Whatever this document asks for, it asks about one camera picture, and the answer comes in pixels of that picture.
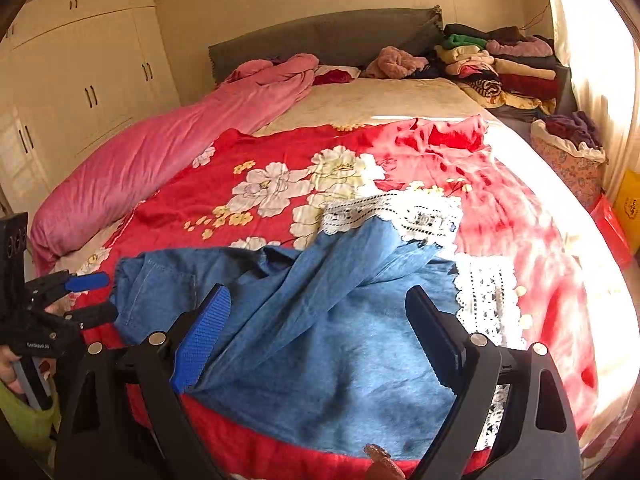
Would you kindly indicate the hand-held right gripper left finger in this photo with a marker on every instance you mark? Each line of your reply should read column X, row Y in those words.
column 205, row 340

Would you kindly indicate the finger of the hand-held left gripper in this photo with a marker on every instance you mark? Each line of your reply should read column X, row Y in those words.
column 89, row 282
column 97, row 314

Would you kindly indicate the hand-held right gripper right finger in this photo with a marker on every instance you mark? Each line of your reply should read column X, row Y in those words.
column 434, row 340

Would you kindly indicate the blue denim pants lace trim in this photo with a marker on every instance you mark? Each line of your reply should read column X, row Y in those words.
column 325, row 335

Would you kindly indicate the person's left forearm green sleeve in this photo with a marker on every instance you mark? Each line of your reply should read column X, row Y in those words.
column 27, row 417

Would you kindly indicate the person's left hand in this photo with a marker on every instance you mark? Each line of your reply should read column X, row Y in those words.
column 7, row 362

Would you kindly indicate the brown textured item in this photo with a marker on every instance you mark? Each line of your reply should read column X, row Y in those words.
column 382, row 462

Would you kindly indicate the red floral blanket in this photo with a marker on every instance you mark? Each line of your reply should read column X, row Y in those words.
column 525, row 240

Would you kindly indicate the pink quilt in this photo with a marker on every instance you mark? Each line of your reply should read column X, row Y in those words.
column 150, row 160

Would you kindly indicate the red box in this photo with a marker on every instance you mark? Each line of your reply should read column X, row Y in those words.
column 610, row 232

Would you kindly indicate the cream wardrobe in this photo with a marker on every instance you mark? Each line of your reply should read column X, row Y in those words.
column 85, row 70

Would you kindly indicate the floral laundry basket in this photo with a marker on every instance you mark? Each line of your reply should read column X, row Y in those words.
column 565, row 170

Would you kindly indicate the yellow box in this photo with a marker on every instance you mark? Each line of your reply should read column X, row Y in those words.
column 629, row 210

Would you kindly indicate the purple clothes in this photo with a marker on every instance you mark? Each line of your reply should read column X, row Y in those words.
column 575, row 127

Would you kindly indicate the pink fluffy garment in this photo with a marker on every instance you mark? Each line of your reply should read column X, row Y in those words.
column 397, row 62

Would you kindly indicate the pile of folded clothes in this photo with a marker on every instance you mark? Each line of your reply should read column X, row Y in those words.
column 505, row 67

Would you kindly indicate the dark red cloth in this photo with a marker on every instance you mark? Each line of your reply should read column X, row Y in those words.
column 335, row 76

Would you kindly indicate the grey bed headboard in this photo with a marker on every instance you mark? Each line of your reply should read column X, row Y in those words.
column 325, row 35

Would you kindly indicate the cream curtain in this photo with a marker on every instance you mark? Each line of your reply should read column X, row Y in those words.
column 590, row 35

